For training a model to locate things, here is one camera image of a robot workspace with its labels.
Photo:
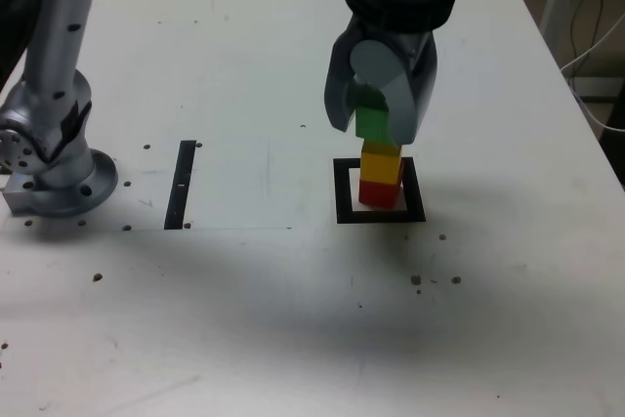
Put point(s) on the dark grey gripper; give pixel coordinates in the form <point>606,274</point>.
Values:
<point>395,38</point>

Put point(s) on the green cube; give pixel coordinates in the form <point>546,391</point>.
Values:
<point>372,124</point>

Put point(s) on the yellow cube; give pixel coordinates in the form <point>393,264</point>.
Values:
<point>378,165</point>

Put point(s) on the red cube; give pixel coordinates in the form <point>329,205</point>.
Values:
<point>378,195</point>

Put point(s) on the black tape square outline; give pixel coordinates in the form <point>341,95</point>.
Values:
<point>342,192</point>

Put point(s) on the black tape strip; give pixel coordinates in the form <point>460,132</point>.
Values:
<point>179,187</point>

